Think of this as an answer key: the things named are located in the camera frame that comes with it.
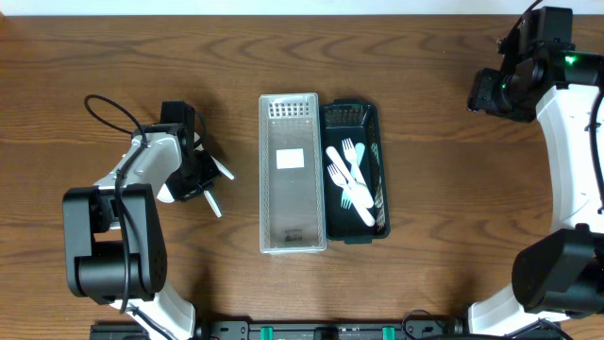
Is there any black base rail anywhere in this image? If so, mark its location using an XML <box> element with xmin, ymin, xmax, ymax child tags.
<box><xmin>89</xmin><ymin>316</ymin><xmax>565</xmax><ymax>340</ymax></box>

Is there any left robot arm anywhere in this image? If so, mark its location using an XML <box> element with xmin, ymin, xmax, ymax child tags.
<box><xmin>62</xmin><ymin>123</ymin><xmax>215</xmax><ymax>339</ymax></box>

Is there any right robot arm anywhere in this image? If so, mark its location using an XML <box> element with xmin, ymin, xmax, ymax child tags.
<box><xmin>467</xmin><ymin>42</ymin><xmax>603</xmax><ymax>336</ymax></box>

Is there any clear plastic basket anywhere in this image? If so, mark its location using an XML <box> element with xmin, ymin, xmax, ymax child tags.
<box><xmin>259</xmin><ymin>93</ymin><xmax>327</xmax><ymax>255</ymax></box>

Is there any white plastic spoon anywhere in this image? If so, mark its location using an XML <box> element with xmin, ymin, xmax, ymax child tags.
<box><xmin>204</xmin><ymin>190</ymin><xmax>222</xmax><ymax>218</ymax></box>
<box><xmin>210</xmin><ymin>156</ymin><xmax>235</xmax><ymax>180</ymax></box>
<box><xmin>326</xmin><ymin>146</ymin><xmax>374</xmax><ymax>209</ymax></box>

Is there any white plastic fork top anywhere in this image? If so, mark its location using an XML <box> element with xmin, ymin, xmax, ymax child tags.
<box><xmin>341</xmin><ymin>143</ymin><xmax>365</xmax><ymax>210</ymax></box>

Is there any black plastic basket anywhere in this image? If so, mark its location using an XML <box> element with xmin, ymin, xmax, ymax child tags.
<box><xmin>320</xmin><ymin>99</ymin><xmax>391</xmax><ymax>244</ymax></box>

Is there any white plastic fork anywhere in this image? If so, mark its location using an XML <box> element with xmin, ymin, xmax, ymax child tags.
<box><xmin>342</xmin><ymin>138</ymin><xmax>366</xmax><ymax>185</ymax></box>
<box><xmin>341</xmin><ymin>143</ymin><xmax>365</xmax><ymax>210</ymax></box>
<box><xmin>327</xmin><ymin>163</ymin><xmax>376</xmax><ymax>227</ymax></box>

